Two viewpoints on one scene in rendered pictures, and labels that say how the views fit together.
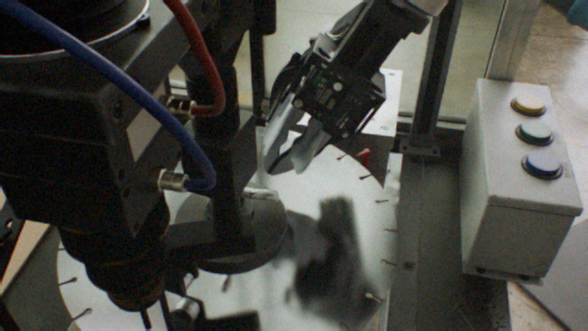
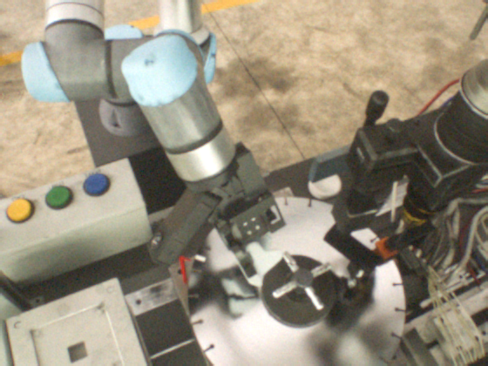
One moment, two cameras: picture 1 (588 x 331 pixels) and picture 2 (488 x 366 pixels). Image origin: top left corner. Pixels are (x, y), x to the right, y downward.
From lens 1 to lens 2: 0.68 m
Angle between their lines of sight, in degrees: 74
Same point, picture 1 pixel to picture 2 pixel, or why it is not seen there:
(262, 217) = (286, 271)
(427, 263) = not seen: hidden behind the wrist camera
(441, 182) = (70, 285)
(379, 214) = not seen: hidden behind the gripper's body
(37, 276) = not seen: outside the picture
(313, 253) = (282, 239)
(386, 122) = (101, 291)
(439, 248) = (141, 259)
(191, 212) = (313, 310)
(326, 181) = (226, 265)
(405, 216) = (125, 289)
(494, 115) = (45, 227)
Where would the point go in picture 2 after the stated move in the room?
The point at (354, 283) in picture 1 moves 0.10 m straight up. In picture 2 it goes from (285, 212) to (294, 179)
